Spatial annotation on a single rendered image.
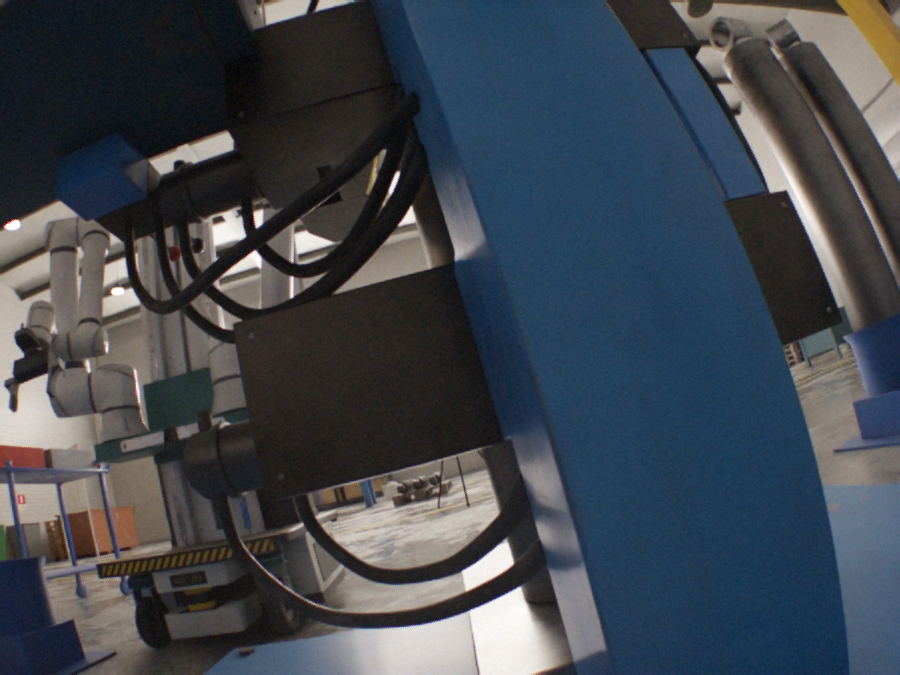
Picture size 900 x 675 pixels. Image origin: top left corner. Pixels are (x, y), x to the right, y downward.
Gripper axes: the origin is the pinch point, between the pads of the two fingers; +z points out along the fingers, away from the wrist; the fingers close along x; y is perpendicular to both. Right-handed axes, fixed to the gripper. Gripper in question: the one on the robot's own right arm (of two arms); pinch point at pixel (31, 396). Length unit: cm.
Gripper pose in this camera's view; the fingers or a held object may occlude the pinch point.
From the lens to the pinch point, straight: 149.3
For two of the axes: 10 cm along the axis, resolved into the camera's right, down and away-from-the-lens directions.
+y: -0.3, 6.3, 7.8
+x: -9.1, 3.1, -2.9
